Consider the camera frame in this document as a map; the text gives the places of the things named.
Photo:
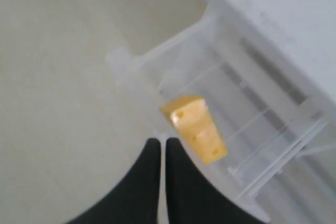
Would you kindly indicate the clear drawer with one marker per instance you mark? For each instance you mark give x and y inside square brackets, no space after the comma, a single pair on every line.
[274,134]

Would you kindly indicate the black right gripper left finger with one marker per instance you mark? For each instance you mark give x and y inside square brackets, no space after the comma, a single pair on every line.
[135,198]

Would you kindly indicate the yellow cheese wedge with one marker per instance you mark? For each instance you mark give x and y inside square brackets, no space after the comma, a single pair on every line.
[191,118]

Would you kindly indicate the white plastic drawer cabinet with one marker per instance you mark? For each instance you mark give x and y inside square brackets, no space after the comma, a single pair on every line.
[298,36]

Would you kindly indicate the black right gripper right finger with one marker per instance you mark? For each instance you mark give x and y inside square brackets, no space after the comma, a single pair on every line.
[190,197]

